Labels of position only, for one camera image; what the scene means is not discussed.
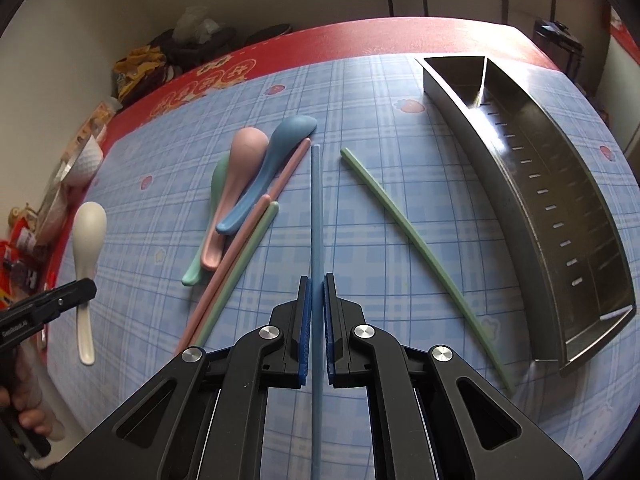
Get pink chopstick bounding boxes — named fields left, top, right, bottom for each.
left=172, top=137, right=312, bottom=358
left=187, top=194, right=273, bottom=348

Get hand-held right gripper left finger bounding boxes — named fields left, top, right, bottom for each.
left=50, top=275, right=313, bottom=480

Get red cloth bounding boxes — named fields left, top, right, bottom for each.
left=607, top=7, right=640, bottom=68

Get clear plastic bag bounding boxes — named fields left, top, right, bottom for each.
left=172, top=6, right=221, bottom=43

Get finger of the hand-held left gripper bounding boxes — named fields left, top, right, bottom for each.
left=35, top=279, right=98, bottom=314

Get blue spoon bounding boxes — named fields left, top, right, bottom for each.
left=215, top=115, right=318, bottom=236

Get blue chopstick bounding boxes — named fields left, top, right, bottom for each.
left=310, top=144, right=323, bottom=480

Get white cabinet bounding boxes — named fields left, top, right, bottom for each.
left=595, top=5, right=640, bottom=156

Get yellow bag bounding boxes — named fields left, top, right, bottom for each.
left=112, top=45, right=168, bottom=103

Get small dark table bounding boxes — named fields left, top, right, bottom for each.
left=532, top=20, right=586, bottom=93

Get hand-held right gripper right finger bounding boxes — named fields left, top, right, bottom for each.
left=323, top=273, right=588, bottom=480

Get white dimpled cup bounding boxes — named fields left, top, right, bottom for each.
left=62, top=135, right=105, bottom=188

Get white spoon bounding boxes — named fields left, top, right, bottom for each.
left=71, top=201, right=108, bottom=366

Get pile of red snack packets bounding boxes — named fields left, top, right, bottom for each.
left=0, top=202, right=53, bottom=306

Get dark bag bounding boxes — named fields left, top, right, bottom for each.
left=150, top=27, right=238, bottom=68

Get metal utensil tray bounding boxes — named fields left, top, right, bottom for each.
left=415, top=55, right=638, bottom=378

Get person's left hand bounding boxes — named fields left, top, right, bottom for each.
left=0, top=355, right=56, bottom=436

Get red tablecloth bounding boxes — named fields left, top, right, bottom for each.
left=42, top=16, right=568, bottom=291

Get pink spoon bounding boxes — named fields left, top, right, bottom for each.
left=200, top=127, right=271, bottom=268

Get green spoon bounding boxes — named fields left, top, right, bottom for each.
left=181, top=155, right=236, bottom=288

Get black pot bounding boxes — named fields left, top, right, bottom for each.
left=245, top=22, right=293, bottom=46

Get orange white snack packet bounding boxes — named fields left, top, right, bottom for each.
left=75, top=100, right=123, bottom=146

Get green chopstick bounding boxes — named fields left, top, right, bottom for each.
left=340, top=147, right=516, bottom=396
left=192, top=201, right=280, bottom=351

